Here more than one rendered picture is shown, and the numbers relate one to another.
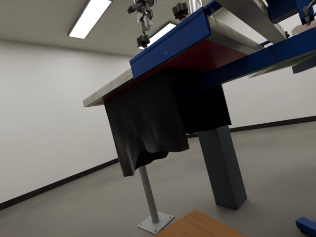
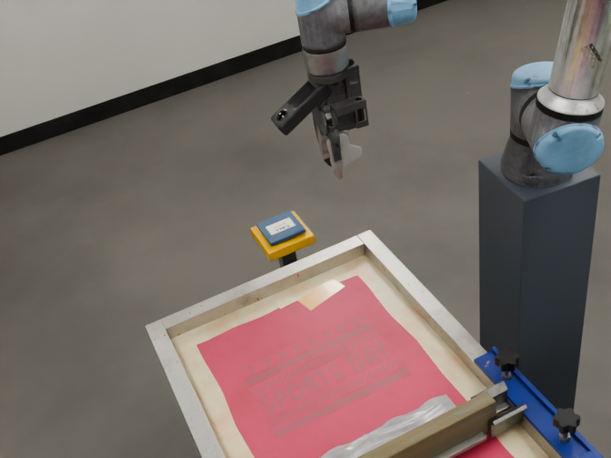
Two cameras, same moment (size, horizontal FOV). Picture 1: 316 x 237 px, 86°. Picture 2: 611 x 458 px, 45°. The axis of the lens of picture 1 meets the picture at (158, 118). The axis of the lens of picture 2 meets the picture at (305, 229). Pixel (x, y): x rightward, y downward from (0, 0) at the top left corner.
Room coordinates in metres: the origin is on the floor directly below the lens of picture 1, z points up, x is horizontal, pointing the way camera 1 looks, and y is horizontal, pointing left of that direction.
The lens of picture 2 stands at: (0.02, -0.53, 2.14)
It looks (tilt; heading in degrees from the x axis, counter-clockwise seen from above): 38 degrees down; 27
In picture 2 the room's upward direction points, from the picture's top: 11 degrees counter-clockwise
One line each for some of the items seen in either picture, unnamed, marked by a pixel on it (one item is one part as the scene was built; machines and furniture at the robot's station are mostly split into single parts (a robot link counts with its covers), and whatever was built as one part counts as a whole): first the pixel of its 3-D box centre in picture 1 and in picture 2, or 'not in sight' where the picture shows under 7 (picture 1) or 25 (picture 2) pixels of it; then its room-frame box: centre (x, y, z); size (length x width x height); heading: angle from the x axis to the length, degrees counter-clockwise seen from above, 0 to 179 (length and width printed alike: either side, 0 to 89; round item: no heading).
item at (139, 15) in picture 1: (143, 11); (335, 97); (1.11, -0.08, 1.50); 0.09 x 0.08 x 0.12; 130
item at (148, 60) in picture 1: (166, 51); not in sight; (0.51, -0.08, 0.98); 0.30 x 0.05 x 0.07; 46
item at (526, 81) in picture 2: not in sight; (542, 99); (1.37, -0.41, 1.37); 0.13 x 0.12 x 0.14; 22
